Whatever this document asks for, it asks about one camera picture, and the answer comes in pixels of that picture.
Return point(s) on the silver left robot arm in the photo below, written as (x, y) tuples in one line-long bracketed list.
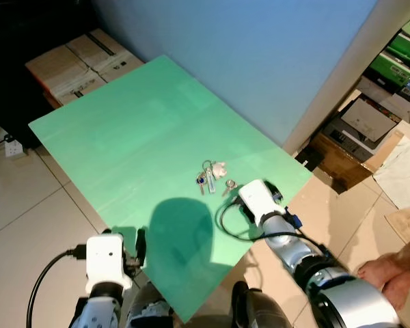
[(96, 311)]

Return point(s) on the taped cardboard box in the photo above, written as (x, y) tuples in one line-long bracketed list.
[(61, 72), (106, 51)]

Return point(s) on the blue connector on arm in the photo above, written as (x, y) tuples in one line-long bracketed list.
[(293, 221)]

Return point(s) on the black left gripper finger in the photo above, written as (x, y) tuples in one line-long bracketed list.
[(141, 246)]

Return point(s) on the beige floor mat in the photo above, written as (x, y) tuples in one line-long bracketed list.
[(408, 224)]

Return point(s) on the white power strip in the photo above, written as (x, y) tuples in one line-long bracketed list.
[(14, 148)]

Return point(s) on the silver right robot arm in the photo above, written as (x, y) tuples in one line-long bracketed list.
[(348, 301)]

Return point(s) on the white cloth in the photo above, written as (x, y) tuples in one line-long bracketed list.
[(403, 174)]

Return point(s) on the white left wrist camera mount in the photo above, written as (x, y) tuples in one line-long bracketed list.
[(106, 260)]

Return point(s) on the key bunch with white plush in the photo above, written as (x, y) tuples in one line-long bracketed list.
[(212, 170)]

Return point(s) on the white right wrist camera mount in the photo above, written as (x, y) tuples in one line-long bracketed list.
[(260, 201)]

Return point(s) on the person's bare foot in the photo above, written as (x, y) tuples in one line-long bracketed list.
[(398, 292), (396, 263)]

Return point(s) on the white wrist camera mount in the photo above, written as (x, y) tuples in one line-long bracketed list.
[(260, 201), (106, 260)]

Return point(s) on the grey printer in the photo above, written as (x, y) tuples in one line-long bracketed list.
[(362, 123)]

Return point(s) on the small black device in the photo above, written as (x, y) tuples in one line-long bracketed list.
[(307, 160)]

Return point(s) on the green box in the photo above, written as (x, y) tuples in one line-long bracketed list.
[(396, 58)]

